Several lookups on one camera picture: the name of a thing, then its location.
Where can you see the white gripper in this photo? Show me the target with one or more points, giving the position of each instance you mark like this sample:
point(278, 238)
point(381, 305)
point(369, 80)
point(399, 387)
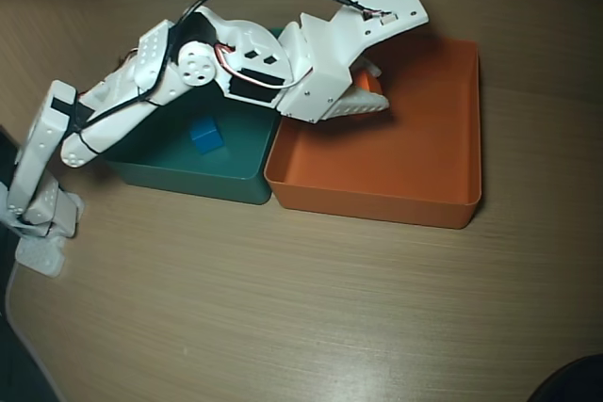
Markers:
point(315, 100)

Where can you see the orange cube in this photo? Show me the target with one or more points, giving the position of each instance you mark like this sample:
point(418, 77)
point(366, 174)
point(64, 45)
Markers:
point(369, 84)

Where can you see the blue cube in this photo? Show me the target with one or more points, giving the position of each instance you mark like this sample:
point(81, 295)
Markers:
point(205, 136)

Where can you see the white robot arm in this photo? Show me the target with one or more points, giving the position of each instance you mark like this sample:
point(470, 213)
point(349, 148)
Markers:
point(118, 115)

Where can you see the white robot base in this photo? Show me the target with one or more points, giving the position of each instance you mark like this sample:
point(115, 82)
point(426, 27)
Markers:
point(40, 258)

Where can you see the orange plastic box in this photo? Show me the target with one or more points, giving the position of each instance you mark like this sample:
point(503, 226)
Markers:
point(400, 162)

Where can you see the teal plastic box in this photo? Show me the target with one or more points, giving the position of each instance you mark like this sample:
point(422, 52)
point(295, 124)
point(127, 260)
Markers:
point(235, 143)

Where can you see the dark round object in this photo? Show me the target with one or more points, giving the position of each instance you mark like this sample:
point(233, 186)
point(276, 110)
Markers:
point(579, 383)

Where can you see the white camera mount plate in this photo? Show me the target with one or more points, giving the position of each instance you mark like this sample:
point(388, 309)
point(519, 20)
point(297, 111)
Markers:
point(386, 11)

